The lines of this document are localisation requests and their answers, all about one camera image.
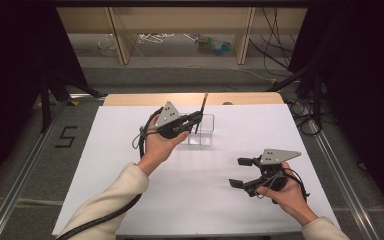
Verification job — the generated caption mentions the black stand legs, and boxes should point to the black stand legs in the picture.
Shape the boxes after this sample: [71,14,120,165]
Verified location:
[39,68,102,135]
[265,61,325,128]

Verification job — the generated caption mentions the black curtain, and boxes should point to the black curtain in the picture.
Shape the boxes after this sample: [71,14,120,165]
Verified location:
[287,0,384,219]
[0,0,89,198]

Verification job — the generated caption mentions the person's right hand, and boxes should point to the person's right hand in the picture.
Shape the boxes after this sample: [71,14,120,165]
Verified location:
[256,161,319,227]

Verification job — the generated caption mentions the clear plastic bag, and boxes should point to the clear plastic bag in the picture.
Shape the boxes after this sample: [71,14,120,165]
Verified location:
[97,33,118,57]

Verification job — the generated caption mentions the right hand-held gripper cable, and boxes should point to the right hand-held gripper cable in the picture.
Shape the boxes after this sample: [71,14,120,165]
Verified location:
[256,167,311,205]

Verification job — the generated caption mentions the white table mat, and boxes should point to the white table mat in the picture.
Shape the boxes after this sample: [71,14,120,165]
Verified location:
[51,103,340,237]

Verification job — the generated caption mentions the green and blue bundle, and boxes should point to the green and blue bundle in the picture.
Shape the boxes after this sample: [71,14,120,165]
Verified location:
[195,33,237,57]

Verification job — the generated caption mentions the left hand-held gripper cable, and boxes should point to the left hand-held gripper cable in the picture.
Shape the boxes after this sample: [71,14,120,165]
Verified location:
[55,106,165,240]

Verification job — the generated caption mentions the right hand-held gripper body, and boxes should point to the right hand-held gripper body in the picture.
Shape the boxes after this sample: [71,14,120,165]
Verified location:
[255,148,302,193]

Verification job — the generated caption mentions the hand-held gripper cable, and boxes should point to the hand-held gripper cable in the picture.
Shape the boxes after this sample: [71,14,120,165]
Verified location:
[55,106,165,240]
[256,167,311,205]

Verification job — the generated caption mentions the clear plastic divided container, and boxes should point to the clear plastic divided container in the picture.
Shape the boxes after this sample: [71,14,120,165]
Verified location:
[179,113,216,147]

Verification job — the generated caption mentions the white floor cable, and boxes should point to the white floor cable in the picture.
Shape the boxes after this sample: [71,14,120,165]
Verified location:
[131,41,278,84]

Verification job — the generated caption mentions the white cord bundle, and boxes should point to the white cord bundle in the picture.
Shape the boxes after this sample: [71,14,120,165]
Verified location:
[136,32,176,45]

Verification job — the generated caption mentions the person's left hand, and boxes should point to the person's left hand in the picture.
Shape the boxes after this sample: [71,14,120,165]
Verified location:
[136,113,191,177]

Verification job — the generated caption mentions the black pencil with tan end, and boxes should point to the black pencil with tan end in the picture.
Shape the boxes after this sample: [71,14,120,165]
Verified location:
[194,92,210,135]

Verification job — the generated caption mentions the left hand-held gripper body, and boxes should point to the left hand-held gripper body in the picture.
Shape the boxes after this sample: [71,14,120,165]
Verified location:
[154,100,190,140]

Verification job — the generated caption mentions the aluminium floor rail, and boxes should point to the aluminium floor rail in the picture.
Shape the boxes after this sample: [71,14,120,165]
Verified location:
[308,119,383,240]
[0,99,69,240]

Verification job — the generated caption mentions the hanging black cables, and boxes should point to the hanging black cables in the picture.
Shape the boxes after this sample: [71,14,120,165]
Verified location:
[248,7,298,70]

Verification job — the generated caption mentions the light wooden shelf unit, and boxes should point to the light wooden shelf unit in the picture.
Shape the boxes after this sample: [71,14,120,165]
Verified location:
[56,7,308,66]

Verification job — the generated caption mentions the black floor cable coil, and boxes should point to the black floor cable coil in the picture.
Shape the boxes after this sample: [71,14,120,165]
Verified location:
[287,99,324,137]

